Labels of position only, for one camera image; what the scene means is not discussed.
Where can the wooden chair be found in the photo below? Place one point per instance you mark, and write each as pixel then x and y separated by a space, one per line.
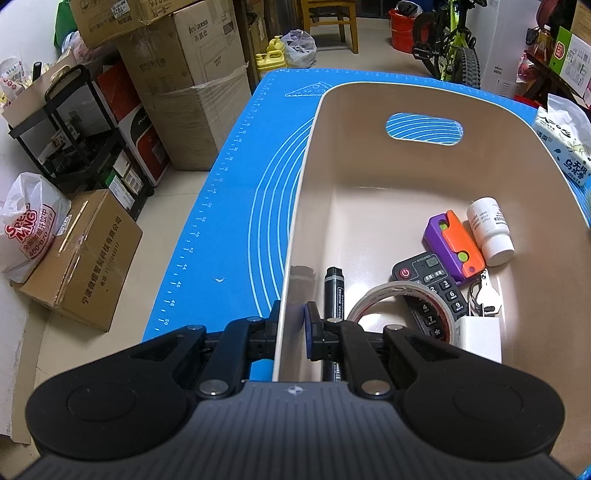
pixel 330 18

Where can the white tissue box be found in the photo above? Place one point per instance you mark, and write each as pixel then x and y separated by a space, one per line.
pixel 563 143

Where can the small white red plastic bag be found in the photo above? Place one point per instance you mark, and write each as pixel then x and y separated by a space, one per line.
pixel 14 81

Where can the white charger block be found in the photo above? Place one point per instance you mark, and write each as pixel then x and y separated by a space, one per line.
pixel 480 337

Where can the beige plastic storage bin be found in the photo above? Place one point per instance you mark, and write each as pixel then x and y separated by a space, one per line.
pixel 369 212

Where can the flat brown cardboard box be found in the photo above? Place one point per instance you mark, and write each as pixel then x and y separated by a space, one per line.
pixel 87 267

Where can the white pill bottle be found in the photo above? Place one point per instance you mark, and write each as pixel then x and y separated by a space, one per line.
pixel 489 226

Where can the metal nail clipper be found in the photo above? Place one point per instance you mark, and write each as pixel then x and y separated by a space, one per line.
pixel 485 300

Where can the red paper bag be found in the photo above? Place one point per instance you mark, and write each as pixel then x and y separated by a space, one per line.
pixel 526 101

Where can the green white carton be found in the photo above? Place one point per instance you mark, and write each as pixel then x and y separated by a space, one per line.
pixel 575 60

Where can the dark wooden side table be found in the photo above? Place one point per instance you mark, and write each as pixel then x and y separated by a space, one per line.
pixel 545 69

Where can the black shelf rack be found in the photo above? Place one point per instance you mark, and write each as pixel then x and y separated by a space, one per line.
pixel 87 152

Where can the plastic-wrapped cardboard box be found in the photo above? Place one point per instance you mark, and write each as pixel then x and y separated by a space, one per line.
pixel 203 124

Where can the printed brown cardboard box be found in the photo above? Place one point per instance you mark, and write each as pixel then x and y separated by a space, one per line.
pixel 115 21

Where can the black remote control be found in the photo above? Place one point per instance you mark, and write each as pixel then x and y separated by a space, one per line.
pixel 434 277

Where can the blue silicone mat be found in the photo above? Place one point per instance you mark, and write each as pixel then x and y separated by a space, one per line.
pixel 258 152

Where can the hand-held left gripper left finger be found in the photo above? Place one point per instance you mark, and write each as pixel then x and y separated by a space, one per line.
pixel 270 339

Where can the orange drink bottle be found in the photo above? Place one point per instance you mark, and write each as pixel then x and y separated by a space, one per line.
pixel 545 41

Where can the black marker pen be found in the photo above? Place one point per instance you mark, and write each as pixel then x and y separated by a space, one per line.
pixel 333 295

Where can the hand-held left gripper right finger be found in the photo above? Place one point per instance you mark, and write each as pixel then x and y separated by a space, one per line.
pixel 308 327

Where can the white cabinet appliance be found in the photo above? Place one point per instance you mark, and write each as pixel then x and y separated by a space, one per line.
pixel 503 41

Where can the clear tape roll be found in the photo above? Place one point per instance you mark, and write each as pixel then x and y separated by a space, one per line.
pixel 397 289

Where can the large brown cardboard box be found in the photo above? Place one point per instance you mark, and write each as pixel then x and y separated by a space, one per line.
pixel 194 46

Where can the red white appliance box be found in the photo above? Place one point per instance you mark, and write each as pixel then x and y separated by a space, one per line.
pixel 143 138

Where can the clear plastic bag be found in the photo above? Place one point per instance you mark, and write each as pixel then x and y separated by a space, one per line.
pixel 300 48

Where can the green black bicycle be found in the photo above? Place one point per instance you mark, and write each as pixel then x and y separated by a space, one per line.
pixel 457 50

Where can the green plastic bag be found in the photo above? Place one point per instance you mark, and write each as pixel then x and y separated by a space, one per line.
pixel 63 23

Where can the purple orange toy knife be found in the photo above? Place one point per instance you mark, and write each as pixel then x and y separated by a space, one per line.
pixel 457 240

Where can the yellow plastic jug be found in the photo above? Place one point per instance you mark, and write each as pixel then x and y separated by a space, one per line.
pixel 264 64
pixel 278 55

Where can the red plastic bucket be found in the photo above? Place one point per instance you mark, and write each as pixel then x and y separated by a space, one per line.
pixel 401 30

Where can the tall brown cardboard sheet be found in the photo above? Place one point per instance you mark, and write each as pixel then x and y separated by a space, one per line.
pixel 582 14

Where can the white red-print plastic bag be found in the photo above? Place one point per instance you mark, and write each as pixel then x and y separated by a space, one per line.
pixel 32 226

